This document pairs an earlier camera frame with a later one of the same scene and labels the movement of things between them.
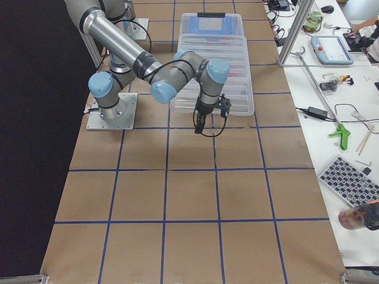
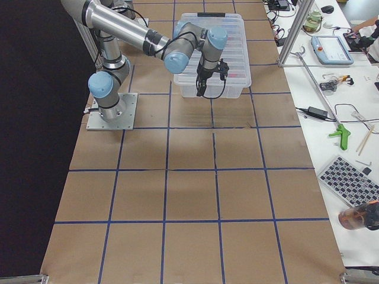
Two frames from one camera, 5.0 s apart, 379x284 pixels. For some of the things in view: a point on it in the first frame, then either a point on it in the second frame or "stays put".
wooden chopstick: (362, 146) stays put
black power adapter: (317, 112) stays put
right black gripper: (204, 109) to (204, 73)
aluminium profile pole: (304, 9) stays put
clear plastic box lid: (238, 90) to (234, 54)
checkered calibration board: (349, 183) stays put
